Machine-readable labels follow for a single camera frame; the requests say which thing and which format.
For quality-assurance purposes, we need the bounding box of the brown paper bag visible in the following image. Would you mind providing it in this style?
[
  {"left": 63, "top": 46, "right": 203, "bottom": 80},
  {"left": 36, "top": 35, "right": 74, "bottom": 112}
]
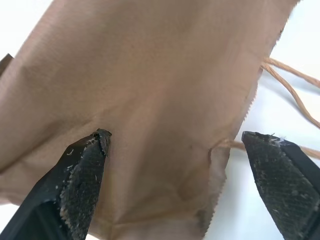
[{"left": 0, "top": 0, "right": 320, "bottom": 240}]

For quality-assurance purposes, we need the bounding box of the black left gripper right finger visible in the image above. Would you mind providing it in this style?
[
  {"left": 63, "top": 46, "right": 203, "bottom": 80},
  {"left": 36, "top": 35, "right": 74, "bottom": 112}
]
[{"left": 241, "top": 130, "right": 320, "bottom": 240}]

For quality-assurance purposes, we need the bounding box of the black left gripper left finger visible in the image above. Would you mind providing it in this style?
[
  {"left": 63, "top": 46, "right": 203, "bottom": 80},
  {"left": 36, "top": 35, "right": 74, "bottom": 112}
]
[{"left": 0, "top": 128, "right": 113, "bottom": 240}]

